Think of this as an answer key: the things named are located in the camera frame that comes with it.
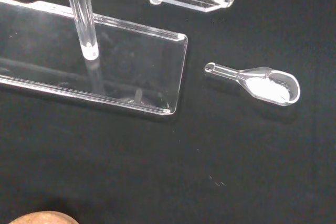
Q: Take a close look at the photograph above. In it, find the clear acrylic funnel stand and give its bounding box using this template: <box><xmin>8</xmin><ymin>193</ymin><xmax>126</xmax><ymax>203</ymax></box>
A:
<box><xmin>0</xmin><ymin>0</ymin><xmax>238</xmax><ymax>116</ymax></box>

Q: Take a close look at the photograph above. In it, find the clear glass weighing funnel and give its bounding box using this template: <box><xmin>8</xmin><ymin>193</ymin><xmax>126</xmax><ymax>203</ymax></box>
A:
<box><xmin>204</xmin><ymin>61</ymin><xmax>301</xmax><ymax>107</ymax></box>

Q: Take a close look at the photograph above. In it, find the black cloth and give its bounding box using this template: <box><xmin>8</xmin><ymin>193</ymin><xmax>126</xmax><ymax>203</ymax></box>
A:
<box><xmin>0</xmin><ymin>0</ymin><xmax>336</xmax><ymax>224</ymax></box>

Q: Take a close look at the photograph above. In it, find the cork ring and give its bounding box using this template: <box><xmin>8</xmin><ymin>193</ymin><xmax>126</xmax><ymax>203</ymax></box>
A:
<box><xmin>8</xmin><ymin>210</ymin><xmax>80</xmax><ymax>224</ymax></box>

